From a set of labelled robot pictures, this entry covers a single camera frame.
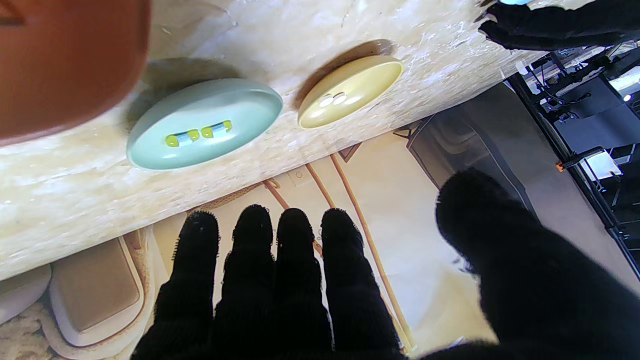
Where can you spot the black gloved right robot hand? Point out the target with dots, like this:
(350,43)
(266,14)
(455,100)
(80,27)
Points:
(540,300)

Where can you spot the plain beige cushion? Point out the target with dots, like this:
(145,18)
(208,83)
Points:
(95,290)

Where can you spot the black metal frame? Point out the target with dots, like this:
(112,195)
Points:
(590,165)

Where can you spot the black clamp orange tip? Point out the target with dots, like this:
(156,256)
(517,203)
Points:
(580,159)

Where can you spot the round yellow dish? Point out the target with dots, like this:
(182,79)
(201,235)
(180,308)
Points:
(360,82)

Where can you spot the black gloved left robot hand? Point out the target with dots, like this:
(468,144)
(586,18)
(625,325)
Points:
(560,27)

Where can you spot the dark cabinet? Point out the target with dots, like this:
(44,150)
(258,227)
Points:
(470,145)

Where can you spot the red-orange dish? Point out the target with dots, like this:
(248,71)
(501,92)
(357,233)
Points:
(65,65)

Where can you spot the round green dish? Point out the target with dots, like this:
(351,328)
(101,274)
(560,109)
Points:
(210,110)

